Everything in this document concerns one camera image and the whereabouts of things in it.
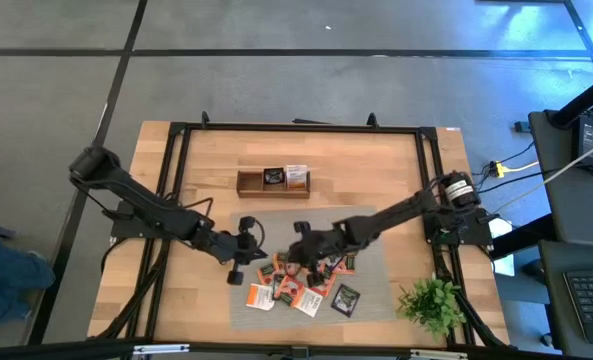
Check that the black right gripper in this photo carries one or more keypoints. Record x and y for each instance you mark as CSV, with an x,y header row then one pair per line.
x,y
318,247

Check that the orange peach tea packet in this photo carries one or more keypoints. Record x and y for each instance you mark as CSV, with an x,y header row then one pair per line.
x,y
281,260
348,265
291,285
266,274
324,289

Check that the black floor box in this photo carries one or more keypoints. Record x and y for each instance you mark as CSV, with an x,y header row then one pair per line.
x,y
522,126

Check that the yellow power plug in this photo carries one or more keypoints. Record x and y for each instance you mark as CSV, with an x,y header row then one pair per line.
x,y
500,170

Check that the black aluminium table frame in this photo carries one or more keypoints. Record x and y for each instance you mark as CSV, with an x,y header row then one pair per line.
x,y
301,127

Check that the wooden tea organizer box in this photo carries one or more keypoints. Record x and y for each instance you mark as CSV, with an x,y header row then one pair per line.
x,y
249,184

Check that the black frame clamp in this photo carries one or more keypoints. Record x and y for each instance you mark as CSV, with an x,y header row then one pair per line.
x,y
372,121
205,120

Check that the person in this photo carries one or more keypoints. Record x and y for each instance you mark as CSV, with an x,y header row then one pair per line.
x,y
6,280

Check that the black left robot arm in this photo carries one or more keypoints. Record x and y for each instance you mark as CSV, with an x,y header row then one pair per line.
x,y
141,200

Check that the dark grey desk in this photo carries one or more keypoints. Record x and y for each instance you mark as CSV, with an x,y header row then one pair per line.
x,y
576,210
551,300

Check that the green artificial plant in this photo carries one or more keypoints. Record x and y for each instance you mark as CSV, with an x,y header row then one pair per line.
x,y
431,305

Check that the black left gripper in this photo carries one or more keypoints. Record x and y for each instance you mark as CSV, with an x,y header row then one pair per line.
x,y
233,247

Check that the grey woven placemat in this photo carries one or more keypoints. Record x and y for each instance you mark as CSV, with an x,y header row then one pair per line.
x,y
371,280

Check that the white Tazo tea packet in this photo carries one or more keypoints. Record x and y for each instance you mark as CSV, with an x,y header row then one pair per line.
x,y
261,298
296,177
308,303

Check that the black keyboard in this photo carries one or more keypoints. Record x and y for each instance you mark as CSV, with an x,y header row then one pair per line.
x,y
591,305

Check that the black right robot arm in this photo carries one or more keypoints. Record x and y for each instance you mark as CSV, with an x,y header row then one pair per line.
x,y
396,215

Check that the black metal beam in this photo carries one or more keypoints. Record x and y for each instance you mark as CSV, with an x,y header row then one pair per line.
x,y
581,102

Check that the silver metal bracket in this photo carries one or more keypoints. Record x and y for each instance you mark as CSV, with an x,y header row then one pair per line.
x,y
161,349
438,354

